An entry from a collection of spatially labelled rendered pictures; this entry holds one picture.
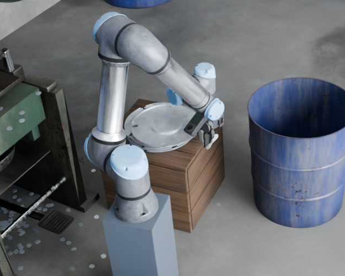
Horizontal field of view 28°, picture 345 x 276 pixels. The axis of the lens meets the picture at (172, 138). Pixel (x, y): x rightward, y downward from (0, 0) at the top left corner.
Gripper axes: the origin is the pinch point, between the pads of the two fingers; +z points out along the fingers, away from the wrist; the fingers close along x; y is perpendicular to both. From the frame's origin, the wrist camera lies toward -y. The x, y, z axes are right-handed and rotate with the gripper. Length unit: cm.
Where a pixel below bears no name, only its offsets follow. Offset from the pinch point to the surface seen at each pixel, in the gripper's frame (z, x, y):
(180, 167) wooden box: 5.7, 3.8, -10.0
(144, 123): 1.3, 31.4, -3.9
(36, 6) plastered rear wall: 35, 223, 65
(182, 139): 1.3, 11.6, -1.1
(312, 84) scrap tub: -5, -9, 55
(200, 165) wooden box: 14.2, 6.5, 2.5
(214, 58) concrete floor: 41, 92, 98
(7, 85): -37, 43, -53
